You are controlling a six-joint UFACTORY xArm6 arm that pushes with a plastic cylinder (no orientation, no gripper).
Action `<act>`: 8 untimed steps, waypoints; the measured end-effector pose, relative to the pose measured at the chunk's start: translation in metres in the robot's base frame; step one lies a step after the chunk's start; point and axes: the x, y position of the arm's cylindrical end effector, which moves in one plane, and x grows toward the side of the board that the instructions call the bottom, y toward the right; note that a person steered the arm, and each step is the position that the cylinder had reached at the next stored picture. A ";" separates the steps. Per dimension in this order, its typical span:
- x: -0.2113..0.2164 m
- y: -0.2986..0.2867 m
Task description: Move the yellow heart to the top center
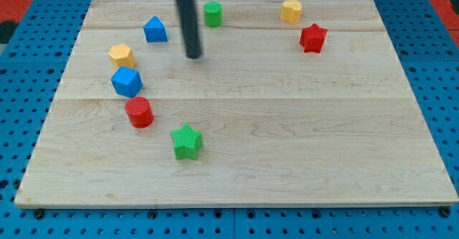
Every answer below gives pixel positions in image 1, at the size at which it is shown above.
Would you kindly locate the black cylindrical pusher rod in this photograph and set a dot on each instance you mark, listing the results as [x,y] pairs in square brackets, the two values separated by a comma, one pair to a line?
[189,28]

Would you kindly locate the green cylinder block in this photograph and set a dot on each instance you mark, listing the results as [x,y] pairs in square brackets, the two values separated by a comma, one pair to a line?
[213,14]

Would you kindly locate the yellow heart block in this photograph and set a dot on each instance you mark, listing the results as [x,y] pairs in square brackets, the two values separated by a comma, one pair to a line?
[291,11]

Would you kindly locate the green star block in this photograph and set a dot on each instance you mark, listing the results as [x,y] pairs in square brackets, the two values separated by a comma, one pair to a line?
[186,142]

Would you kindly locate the blue triangle block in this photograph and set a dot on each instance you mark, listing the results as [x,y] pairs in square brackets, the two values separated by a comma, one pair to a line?
[155,30]

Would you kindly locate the red cylinder block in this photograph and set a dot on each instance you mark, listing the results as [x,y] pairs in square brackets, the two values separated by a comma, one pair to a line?
[139,112]

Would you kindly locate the light wooden board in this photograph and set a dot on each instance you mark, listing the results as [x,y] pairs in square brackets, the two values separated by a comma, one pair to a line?
[280,127]

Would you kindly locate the red star block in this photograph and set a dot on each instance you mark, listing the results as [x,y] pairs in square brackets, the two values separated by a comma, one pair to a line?
[312,38]

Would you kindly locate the blue cube block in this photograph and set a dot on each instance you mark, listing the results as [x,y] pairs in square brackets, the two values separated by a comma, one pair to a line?
[126,81]

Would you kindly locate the yellow hexagon block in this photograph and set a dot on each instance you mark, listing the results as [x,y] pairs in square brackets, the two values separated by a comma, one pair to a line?
[121,55]

